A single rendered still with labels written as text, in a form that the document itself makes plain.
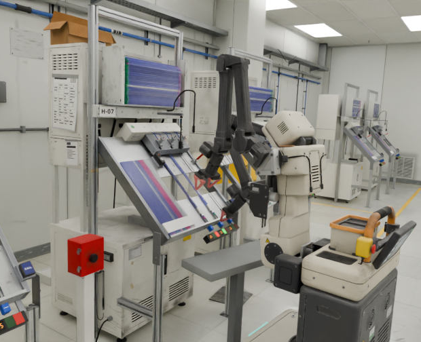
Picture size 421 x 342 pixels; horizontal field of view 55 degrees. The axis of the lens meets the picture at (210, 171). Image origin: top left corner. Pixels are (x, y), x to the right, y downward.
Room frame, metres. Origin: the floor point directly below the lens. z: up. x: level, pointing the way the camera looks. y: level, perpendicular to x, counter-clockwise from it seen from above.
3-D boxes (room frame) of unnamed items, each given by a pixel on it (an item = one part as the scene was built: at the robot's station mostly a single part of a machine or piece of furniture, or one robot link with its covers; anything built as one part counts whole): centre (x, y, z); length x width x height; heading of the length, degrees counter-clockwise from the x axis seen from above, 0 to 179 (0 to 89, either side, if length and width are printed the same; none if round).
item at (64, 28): (2.66, 0.72, 1.82); 0.68 x 0.30 x 0.20; 147
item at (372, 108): (8.00, -2.99, 0.95); 1.36 x 0.82 x 1.90; 57
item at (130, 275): (2.61, 0.55, 0.31); 0.70 x 0.65 x 0.62; 147
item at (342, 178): (6.80, -2.18, 0.95); 1.36 x 0.82 x 1.90; 57
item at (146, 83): (2.59, 0.41, 1.52); 0.51 x 0.13 x 0.27; 147
